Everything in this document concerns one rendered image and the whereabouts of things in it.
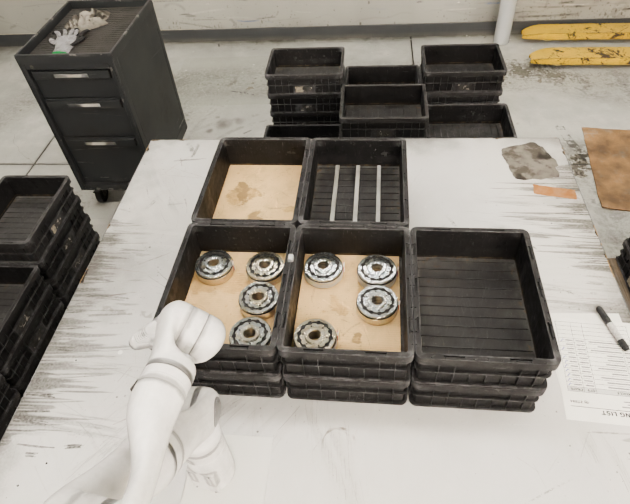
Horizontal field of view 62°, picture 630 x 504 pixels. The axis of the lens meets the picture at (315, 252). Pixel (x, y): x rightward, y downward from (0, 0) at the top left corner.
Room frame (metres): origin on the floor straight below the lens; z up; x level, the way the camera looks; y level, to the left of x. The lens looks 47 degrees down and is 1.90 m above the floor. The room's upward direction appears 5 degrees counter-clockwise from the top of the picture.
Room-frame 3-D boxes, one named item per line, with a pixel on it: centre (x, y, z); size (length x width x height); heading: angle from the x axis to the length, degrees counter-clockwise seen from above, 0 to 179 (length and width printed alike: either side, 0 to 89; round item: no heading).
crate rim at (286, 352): (0.80, -0.07, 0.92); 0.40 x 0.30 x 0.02; 171
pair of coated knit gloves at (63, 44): (2.44, 1.07, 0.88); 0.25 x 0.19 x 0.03; 172
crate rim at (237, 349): (0.85, 0.22, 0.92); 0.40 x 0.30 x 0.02; 171
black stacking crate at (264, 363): (0.85, 0.22, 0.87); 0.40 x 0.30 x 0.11; 171
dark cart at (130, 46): (2.55, 0.98, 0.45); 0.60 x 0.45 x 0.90; 172
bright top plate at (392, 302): (0.79, -0.14, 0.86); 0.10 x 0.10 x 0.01
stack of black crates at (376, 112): (2.15, -0.38, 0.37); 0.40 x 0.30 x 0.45; 81
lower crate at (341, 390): (0.80, -0.07, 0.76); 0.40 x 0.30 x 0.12; 171
